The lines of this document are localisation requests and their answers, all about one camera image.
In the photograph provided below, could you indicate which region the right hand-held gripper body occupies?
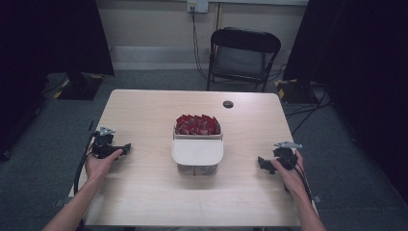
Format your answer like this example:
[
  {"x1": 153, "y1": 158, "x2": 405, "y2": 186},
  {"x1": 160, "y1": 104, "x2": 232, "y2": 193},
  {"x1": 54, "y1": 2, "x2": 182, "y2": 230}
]
[{"x1": 272, "y1": 141, "x2": 304, "y2": 171}]

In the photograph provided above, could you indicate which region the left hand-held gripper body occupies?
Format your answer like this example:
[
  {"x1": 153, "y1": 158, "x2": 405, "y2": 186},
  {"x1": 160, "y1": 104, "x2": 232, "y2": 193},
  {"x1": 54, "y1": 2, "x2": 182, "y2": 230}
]
[{"x1": 90, "y1": 125, "x2": 127, "y2": 160}]

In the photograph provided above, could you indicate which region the clear plastic storage box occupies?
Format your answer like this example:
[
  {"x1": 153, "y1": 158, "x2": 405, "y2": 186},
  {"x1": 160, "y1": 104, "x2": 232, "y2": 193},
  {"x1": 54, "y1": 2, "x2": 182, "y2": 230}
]
[{"x1": 172, "y1": 122, "x2": 224, "y2": 177}]

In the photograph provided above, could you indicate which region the white box lid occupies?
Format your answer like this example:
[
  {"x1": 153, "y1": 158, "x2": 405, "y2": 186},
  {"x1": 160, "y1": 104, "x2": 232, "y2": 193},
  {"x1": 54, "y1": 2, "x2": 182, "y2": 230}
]
[{"x1": 171, "y1": 133, "x2": 225, "y2": 167}]

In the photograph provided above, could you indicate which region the person's left hand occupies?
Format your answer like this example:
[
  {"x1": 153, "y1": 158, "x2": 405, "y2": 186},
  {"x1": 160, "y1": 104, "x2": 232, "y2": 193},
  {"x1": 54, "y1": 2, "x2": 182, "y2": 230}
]
[{"x1": 84, "y1": 147, "x2": 125, "y2": 183}]

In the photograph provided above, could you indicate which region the person's right hand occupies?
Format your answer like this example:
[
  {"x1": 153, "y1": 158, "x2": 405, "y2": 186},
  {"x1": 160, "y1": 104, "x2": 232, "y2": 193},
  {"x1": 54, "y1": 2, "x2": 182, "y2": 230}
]
[{"x1": 270, "y1": 149, "x2": 306, "y2": 197}]

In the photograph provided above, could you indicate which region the black stand base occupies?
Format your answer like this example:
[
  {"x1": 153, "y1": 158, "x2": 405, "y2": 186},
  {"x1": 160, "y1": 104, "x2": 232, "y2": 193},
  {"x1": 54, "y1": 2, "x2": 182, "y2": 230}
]
[
  {"x1": 274, "y1": 78, "x2": 312, "y2": 105},
  {"x1": 53, "y1": 72, "x2": 106, "y2": 102}
]

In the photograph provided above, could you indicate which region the pile of red packets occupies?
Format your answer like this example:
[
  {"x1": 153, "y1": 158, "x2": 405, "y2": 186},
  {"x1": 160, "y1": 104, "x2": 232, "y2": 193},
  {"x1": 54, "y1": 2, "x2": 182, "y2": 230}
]
[{"x1": 174, "y1": 114, "x2": 222, "y2": 136}]

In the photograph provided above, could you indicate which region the black folding chair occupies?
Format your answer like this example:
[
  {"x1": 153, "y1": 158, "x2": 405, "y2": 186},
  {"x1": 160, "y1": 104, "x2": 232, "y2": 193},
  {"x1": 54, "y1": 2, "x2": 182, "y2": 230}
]
[{"x1": 206, "y1": 26, "x2": 283, "y2": 93}]

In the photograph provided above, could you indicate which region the black curtain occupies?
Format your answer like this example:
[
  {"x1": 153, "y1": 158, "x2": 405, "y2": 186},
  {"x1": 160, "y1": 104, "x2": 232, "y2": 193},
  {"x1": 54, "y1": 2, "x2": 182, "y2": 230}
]
[
  {"x1": 282, "y1": 0, "x2": 408, "y2": 203},
  {"x1": 0, "y1": 0, "x2": 115, "y2": 162}
]

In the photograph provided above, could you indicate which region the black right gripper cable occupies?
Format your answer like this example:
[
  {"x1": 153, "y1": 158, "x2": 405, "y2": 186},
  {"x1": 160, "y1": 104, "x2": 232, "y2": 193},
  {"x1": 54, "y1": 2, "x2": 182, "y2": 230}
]
[{"x1": 293, "y1": 162, "x2": 315, "y2": 204}]

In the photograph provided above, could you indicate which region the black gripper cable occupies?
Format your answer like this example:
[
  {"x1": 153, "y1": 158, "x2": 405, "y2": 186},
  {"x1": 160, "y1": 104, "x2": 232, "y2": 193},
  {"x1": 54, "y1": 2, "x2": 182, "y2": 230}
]
[
  {"x1": 293, "y1": 162, "x2": 315, "y2": 204},
  {"x1": 73, "y1": 130, "x2": 98, "y2": 196}
]

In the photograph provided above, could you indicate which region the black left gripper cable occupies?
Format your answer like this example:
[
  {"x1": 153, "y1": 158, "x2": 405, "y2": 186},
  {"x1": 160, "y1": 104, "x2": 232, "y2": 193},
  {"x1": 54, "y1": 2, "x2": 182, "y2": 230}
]
[{"x1": 73, "y1": 130, "x2": 98, "y2": 196}]

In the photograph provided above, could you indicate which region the black floor cable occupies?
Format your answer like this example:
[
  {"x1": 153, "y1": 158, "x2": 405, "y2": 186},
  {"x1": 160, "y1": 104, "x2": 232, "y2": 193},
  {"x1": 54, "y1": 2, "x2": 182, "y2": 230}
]
[{"x1": 283, "y1": 86, "x2": 333, "y2": 137}]

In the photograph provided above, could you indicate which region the black wall cable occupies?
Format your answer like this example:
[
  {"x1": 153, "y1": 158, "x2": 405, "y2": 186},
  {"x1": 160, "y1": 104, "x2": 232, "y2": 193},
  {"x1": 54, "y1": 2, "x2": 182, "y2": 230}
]
[{"x1": 191, "y1": 6, "x2": 210, "y2": 81}]

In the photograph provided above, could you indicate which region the white wall power outlet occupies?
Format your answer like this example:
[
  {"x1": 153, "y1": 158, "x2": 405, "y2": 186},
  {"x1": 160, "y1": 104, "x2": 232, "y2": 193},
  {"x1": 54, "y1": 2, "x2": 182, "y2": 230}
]
[{"x1": 187, "y1": 0, "x2": 210, "y2": 14}]

